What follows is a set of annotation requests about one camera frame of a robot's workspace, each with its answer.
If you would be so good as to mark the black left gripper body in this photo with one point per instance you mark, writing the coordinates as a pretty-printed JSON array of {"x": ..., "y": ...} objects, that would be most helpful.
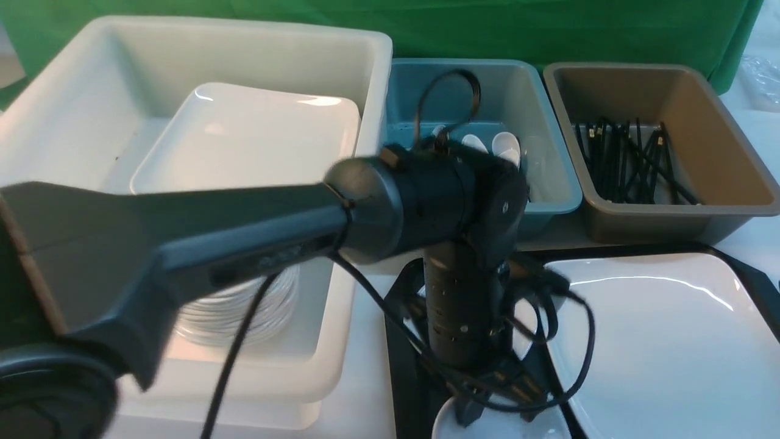
[{"x": 468, "y": 334}]

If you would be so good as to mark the white small bowl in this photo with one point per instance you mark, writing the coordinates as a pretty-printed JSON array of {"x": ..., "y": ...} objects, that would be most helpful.
[{"x": 547, "y": 424}]

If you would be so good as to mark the large white rice plate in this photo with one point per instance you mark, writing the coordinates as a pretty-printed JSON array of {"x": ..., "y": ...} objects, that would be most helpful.
[{"x": 680, "y": 351}]

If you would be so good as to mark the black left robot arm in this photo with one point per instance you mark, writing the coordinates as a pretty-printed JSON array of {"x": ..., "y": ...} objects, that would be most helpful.
[{"x": 98, "y": 279}]

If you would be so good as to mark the black serving tray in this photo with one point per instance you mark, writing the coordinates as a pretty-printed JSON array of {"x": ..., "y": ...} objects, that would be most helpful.
[{"x": 418, "y": 389}]

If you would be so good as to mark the blue plastic bin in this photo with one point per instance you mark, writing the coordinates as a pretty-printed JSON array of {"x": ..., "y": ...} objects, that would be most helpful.
[{"x": 484, "y": 97}]

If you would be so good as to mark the pile of black chopsticks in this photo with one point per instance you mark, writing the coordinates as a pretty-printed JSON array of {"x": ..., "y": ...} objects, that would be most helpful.
[{"x": 633, "y": 163}]

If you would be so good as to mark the stack of white small bowls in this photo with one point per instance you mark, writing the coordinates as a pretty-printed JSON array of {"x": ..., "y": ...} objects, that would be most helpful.
[{"x": 214, "y": 320}]

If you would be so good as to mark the brown plastic bin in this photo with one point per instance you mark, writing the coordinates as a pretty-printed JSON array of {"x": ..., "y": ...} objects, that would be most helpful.
[{"x": 712, "y": 157}]

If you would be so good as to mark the stack of white square plates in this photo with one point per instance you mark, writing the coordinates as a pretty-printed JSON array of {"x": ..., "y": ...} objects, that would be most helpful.
[{"x": 227, "y": 136}]

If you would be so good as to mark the green backdrop cloth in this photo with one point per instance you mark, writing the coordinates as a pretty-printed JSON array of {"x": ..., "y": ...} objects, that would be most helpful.
[{"x": 708, "y": 36}]

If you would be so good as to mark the large white plastic tub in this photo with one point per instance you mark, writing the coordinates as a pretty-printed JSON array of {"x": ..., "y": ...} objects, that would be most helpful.
[{"x": 92, "y": 115}]

